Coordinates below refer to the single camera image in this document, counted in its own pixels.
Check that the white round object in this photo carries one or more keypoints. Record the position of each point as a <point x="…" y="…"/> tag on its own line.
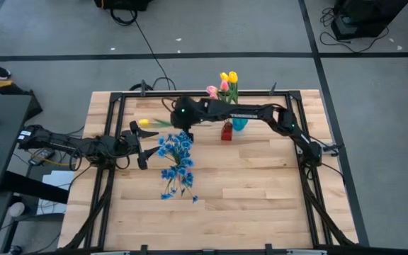
<point x="15" y="209"/>

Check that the black power adapter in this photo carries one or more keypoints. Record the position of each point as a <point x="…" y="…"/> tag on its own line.
<point x="42" y="156"/>

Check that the black equipment box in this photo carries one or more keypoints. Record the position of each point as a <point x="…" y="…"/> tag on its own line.
<point x="122" y="4"/>

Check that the black support beam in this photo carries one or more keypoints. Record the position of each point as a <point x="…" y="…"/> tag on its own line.
<point x="34" y="187"/>

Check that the blue glass vase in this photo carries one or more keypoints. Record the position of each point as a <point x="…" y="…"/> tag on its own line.
<point x="240" y="124"/>

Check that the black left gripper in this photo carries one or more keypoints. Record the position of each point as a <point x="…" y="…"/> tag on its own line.
<point x="127" y="147"/>

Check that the black side table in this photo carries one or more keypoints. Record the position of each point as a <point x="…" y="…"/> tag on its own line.
<point x="2" y="148"/>

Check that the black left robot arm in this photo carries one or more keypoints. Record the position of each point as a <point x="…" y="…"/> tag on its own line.
<point x="66" y="145"/>

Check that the large black equipment case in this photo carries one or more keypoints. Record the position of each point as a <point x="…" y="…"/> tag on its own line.
<point x="367" y="17"/>

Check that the red glass vase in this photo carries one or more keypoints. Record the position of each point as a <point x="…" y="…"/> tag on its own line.
<point x="227" y="132"/>

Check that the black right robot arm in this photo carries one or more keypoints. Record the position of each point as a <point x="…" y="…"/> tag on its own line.
<point x="246" y="111"/>

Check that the black frame clamp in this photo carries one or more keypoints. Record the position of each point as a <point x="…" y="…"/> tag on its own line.
<point x="268" y="249"/>
<point x="143" y="90"/>
<point x="271" y="91"/>
<point x="144" y="249"/>

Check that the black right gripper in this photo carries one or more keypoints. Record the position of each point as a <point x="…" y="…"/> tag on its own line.
<point x="186" y="113"/>

